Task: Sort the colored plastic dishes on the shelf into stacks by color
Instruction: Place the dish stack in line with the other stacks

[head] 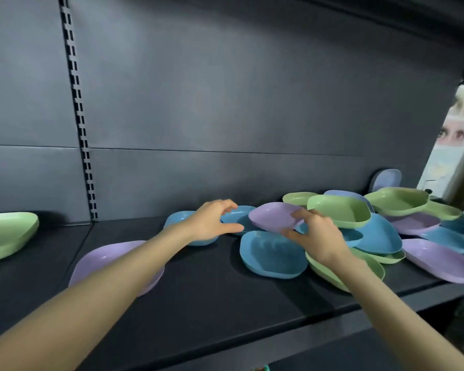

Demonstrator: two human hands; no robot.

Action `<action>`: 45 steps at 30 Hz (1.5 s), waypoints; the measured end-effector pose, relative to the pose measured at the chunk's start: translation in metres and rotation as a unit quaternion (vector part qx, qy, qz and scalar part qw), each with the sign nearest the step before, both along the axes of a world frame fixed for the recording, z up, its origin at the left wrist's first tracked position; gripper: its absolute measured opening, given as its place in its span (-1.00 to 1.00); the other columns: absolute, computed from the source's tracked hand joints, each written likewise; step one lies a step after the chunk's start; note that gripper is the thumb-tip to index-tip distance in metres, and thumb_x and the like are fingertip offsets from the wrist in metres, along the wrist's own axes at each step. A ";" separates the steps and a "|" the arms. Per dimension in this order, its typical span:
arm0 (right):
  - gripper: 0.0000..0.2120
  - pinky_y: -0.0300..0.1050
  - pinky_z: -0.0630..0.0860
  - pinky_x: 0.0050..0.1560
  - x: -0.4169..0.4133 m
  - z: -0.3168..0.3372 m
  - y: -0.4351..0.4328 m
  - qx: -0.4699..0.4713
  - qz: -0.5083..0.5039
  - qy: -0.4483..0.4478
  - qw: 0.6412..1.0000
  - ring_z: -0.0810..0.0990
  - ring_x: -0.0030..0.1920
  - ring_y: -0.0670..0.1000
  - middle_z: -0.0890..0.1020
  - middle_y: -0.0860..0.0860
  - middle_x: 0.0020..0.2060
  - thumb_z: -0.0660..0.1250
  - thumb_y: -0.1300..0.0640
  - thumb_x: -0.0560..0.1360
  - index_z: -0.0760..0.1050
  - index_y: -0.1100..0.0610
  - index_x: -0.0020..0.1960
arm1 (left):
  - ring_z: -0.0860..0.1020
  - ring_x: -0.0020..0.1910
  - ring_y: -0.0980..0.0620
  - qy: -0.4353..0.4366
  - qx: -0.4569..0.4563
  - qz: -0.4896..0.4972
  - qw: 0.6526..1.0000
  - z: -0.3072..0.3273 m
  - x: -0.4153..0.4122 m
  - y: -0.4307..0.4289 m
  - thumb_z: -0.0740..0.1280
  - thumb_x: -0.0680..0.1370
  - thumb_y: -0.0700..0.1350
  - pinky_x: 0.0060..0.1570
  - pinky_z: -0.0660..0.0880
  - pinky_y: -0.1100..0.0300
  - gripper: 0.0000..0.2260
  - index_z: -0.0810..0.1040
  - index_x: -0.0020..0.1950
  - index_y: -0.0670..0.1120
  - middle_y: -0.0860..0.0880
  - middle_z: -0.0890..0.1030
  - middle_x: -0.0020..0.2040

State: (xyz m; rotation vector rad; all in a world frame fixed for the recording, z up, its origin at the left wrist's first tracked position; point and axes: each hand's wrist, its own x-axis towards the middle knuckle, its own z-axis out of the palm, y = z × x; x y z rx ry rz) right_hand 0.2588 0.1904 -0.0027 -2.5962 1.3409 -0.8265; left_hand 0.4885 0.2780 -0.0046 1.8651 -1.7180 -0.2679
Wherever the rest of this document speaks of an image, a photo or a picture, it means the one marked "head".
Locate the person's left hand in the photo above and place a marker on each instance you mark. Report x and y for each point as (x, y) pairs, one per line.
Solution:
(205, 226)

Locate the person's right hand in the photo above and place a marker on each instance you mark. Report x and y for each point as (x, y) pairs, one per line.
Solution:
(324, 239)

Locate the person's left thumb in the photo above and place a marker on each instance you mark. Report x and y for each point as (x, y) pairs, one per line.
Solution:
(230, 228)

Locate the person's right thumb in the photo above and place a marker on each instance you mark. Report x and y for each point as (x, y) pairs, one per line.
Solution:
(293, 234)

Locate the purple plastic plate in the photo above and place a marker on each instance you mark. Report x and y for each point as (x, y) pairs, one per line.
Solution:
(270, 216)
(100, 256)

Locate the person's right forearm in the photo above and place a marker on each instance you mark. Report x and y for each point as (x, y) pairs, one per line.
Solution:
(386, 309)

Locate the person's left forearm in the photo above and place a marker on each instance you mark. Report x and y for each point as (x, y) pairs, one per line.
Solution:
(100, 289)

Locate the pile of pastel plastic dishes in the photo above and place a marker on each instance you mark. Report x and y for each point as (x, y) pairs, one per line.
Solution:
(272, 255)

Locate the dark grey shelf board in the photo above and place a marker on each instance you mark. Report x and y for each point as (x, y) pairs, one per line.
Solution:
(224, 305)

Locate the teal plastic item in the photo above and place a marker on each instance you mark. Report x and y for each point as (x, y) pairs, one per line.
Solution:
(262, 368)

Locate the poster with eyes print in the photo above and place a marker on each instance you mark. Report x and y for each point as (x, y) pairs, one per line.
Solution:
(446, 158)

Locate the slotted metal shelf upright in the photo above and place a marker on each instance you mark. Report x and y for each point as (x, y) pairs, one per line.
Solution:
(78, 108)

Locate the green plastic plate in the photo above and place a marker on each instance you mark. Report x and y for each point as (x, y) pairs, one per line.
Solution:
(6, 233)

